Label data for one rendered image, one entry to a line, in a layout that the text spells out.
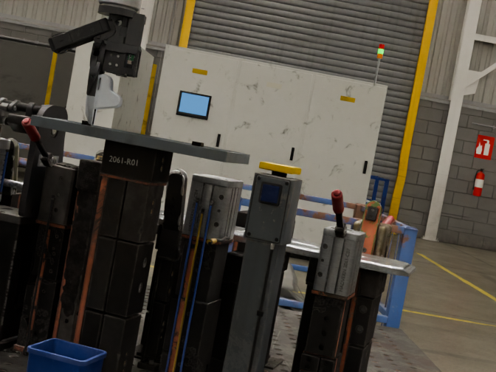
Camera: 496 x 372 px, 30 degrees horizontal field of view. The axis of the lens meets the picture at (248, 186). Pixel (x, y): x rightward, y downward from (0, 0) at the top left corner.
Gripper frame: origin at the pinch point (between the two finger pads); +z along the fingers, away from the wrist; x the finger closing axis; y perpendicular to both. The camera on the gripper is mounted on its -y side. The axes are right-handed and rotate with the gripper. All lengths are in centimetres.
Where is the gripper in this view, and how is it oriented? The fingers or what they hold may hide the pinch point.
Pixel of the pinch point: (88, 116)
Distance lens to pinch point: 171.3
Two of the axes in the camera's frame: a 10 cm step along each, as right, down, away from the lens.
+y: 9.8, 1.7, 0.4
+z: -1.8, 9.8, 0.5
